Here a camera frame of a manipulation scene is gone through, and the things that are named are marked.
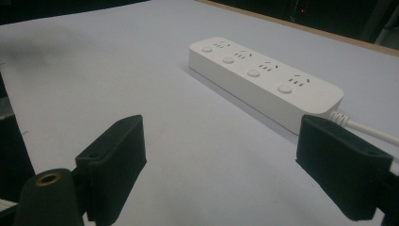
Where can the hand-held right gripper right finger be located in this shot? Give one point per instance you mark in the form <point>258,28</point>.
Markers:
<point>342,166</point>

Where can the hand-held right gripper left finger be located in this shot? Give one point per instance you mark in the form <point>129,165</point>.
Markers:
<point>113,163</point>

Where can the white power strip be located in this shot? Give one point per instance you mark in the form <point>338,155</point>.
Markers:
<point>260,78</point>

